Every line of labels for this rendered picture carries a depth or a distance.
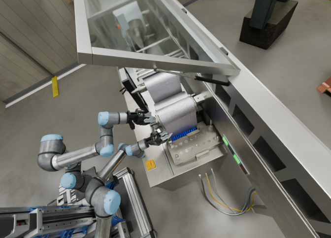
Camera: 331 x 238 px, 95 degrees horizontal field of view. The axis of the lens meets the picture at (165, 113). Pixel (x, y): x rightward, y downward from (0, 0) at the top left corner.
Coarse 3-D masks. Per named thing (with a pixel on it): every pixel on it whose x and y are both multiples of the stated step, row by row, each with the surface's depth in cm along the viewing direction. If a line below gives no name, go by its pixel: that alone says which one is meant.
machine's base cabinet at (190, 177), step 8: (216, 160) 124; (224, 160) 138; (200, 168) 127; (208, 168) 142; (216, 168) 160; (184, 176) 132; (192, 176) 148; (160, 184) 121; (168, 184) 136; (176, 184) 152; (184, 184) 173
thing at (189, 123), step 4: (192, 116) 105; (196, 116) 107; (184, 120) 105; (188, 120) 107; (192, 120) 110; (196, 120) 112; (176, 124) 106; (180, 124) 108; (184, 124) 110; (188, 124) 112; (192, 124) 115; (196, 124) 117; (168, 128) 106; (172, 128) 108; (176, 128) 111; (180, 128) 113; (184, 128) 115; (188, 128) 118; (168, 132) 111; (172, 132) 114; (176, 132) 116; (180, 132) 119; (172, 136) 120
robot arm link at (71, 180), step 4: (68, 172) 123; (72, 172) 124; (76, 172) 126; (80, 172) 130; (64, 176) 122; (68, 176) 121; (72, 176) 121; (76, 176) 124; (80, 176) 129; (64, 180) 121; (68, 180) 120; (72, 180) 120; (76, 180) 123; (80, 180) 127; (64, 184) 119; (68, 184) 119; (72, 184) 120; (76, 184) 123; (80, 184) 127; (68, 188) 120; (72, 188) 123; (76, 188) 126
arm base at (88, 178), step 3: (84, 174) 139; (87, 174) 140; (84, 177) 133; (87, 177) 136; (90, 177) 138; (84, 180) 131; (87, 180) 134; (90, 180) 136; (84, 183) 131; (87, 183) 133; (81, 186) 129; (84, 186) 131; (78, 189) 129; (81, 189) 131; (84, 189) 132
